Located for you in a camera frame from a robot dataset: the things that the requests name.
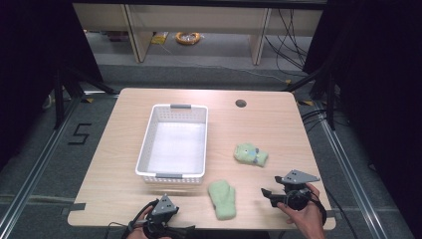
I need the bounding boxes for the white perforated plastic basket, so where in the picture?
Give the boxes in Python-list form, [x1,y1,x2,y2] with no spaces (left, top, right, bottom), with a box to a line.
[134,104,209,184]

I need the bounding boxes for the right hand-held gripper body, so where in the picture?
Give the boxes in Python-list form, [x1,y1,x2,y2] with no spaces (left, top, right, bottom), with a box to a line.
[280,169,321,212]

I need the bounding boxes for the green fuzzy glove with face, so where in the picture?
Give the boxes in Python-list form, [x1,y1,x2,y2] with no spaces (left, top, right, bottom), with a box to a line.
[233,142,269,168]

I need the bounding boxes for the thin white floor cable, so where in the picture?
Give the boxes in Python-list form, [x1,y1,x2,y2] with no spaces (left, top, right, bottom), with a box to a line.
[158,42,291,84]

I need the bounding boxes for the aluminium floor rail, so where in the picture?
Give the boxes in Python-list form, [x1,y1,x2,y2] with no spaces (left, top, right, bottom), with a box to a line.
[313,102,390,239]
[0,95,85,230]

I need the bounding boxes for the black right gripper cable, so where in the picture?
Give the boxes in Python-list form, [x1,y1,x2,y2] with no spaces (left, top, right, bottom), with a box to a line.
[308,190,353,239]

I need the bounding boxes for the black floor cables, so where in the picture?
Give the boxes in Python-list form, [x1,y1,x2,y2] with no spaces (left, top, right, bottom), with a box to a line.
[299,108,349,134]

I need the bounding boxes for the person's left hand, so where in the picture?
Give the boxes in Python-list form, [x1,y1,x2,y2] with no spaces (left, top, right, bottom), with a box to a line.
[125,205,173,239]

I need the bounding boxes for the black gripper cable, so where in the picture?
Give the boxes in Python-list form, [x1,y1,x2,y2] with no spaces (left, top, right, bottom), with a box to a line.
[308,190,353,239]
[103,198,161,239]

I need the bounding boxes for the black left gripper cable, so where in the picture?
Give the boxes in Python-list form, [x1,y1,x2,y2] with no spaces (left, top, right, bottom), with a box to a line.
[103,198,161,239]

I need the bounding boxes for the black metal stand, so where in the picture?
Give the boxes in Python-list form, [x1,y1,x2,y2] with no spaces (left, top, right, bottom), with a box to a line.
[282,64,336,131]
[52,64,117,130]

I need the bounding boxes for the person's right hand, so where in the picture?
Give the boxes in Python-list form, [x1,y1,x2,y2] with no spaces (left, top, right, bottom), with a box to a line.
[277,182,327,239]

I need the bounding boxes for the yellow packet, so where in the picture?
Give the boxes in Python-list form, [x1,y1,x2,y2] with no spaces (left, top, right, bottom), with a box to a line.
[150,31,170,46]

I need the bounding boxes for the light wooden shelf unit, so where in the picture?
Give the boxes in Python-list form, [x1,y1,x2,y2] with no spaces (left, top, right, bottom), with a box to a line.
[73,2,324,67]

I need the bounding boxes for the grey tape strip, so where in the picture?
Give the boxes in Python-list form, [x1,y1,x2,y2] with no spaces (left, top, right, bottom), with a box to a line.
[61,201,87,212]

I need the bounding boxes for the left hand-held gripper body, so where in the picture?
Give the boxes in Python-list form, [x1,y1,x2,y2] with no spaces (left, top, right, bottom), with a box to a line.
[142,194,187,239]

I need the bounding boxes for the plain green fuzzy glove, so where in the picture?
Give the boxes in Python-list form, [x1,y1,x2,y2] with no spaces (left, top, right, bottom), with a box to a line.
[207,179,237,221]

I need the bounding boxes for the dark curtain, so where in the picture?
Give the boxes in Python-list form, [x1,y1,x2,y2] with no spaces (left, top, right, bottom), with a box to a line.
[0,0,104,170]
[303,0,422,230]

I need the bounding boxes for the hanging black cable bundle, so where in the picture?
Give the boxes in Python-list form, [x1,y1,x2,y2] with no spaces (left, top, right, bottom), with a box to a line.
[264,8,309,72]

